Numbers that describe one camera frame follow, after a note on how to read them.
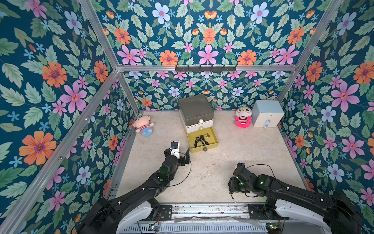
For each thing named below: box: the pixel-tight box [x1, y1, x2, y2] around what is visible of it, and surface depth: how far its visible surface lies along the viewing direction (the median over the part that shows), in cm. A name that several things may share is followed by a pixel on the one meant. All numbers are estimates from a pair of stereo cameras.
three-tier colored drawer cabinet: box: [178, 94, 219, 153], surface depth 100 cm
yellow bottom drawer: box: [187, 126, 219, 153], surface depth 103 cm
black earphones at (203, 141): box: [199, 133, 211, 146], surface depth 103 cm
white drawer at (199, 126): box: [185, 118, 214, 134], surface depth 98 cm
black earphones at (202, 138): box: [192, 134, 208, 148], surface depth 103 cm
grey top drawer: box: [178, 94, 215, 127], surface depth 93 cm
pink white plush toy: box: [234, 107, 253, 128], surface depth 112 cm
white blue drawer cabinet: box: [251, 99, 285, 129], surface depth 106 cm
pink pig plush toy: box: [131, 115, 155, 137], surface depth 106 cm
